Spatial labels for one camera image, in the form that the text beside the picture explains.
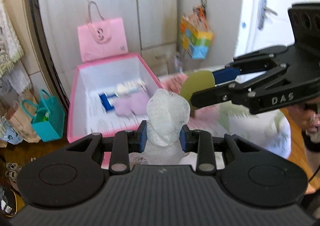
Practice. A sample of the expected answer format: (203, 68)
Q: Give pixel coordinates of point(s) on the grey wooden wardrobe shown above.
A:
(150, 26)

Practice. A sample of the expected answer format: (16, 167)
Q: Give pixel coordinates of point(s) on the colourful paper gift bag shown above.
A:
(194, 41)

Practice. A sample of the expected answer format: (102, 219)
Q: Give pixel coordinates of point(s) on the pink cardboard box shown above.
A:
(97, 79)

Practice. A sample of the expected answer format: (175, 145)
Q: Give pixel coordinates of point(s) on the teal plastic basket bag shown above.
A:
(47, 117)

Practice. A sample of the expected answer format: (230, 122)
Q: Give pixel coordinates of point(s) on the silver door handle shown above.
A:
(262, 13)

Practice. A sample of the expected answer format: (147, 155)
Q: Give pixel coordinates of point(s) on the cream knitted cardigan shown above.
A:
(11, 50)

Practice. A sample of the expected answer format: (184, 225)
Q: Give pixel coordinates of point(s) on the printed paper sheet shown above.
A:
(98, 120)

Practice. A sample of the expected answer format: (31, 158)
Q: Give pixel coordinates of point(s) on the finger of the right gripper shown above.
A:
(225, 75)
(212, 96)

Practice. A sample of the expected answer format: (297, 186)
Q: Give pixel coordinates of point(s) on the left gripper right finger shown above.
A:
(201, 143)

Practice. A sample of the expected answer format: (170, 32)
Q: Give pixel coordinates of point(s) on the green powder puff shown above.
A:
(196, 81)

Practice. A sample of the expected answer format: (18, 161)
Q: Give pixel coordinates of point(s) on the brown paper bag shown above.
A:
(20, 121)

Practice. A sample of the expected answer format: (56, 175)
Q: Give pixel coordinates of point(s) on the pink paper shopping bag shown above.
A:
(102, 39)

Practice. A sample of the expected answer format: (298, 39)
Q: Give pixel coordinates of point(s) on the pink fuzzy scrunchie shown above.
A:
(174, 83)

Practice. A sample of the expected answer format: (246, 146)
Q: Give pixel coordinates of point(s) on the white mesh bath pouf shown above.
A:
(167, 113)

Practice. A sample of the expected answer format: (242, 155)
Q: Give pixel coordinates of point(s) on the white door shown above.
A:
(277, 3)

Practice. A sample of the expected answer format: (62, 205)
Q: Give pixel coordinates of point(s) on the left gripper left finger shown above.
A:
(124, 143)

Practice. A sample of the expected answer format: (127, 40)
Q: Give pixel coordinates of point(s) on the white tissue pack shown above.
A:
(129, 87)

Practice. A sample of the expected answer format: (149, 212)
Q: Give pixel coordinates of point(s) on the blue wet wipes pack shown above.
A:
(107, 101)

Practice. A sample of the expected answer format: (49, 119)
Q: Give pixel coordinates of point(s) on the floral table cloth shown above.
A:
(270, 130)

